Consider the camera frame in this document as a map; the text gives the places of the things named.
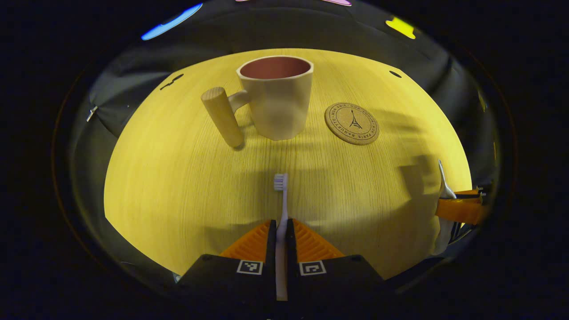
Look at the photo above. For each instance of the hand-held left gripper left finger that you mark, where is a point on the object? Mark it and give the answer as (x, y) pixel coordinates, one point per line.
(271, 249)

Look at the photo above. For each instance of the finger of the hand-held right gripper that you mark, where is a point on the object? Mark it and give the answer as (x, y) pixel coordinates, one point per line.
(469, 193)
(460, 211)

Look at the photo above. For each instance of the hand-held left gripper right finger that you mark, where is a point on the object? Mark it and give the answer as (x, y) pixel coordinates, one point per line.
(290, 249)

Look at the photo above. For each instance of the white toothbrush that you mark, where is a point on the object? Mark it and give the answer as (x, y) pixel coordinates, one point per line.
(282, 249)

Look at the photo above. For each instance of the white toothpaste tube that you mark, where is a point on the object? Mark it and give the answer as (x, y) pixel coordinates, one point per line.
(446, 189)

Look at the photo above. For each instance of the round cork coaster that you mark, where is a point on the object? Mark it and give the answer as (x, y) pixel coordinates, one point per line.
(351, 123)

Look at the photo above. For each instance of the wooden desktop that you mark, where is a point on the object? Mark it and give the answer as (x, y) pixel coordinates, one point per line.
(186, 186)

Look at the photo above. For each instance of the small white clip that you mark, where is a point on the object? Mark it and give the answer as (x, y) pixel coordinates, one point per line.
(91, 113)

